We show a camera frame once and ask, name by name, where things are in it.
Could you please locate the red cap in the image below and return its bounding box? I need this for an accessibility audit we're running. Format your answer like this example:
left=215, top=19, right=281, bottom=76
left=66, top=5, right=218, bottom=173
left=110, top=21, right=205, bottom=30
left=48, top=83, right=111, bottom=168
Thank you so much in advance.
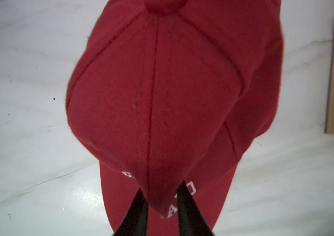
left=66, top=1, right=283, bottom=217
left=100, top=164, right=237, bottom=236

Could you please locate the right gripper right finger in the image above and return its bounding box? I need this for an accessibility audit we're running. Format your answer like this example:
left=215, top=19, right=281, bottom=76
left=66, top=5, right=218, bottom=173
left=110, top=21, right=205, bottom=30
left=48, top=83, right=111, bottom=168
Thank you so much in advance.
left=177, top=182, right=214, bottom=236

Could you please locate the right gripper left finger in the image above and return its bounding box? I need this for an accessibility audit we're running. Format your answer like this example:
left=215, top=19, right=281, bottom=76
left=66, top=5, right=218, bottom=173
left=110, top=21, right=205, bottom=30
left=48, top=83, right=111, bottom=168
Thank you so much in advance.
left=113, top=189, right=149, bottom=236

